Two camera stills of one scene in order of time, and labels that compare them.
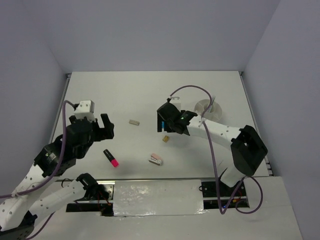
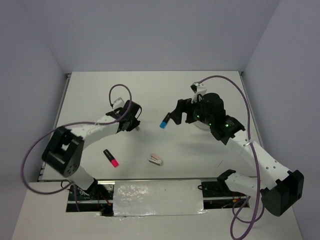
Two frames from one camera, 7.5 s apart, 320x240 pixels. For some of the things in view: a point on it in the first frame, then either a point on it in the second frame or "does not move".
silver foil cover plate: [153, 198] does not move
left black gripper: [105, 133] to [135, 123]
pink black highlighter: [114, 162] does not move
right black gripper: [166, 127] to [183, 105]
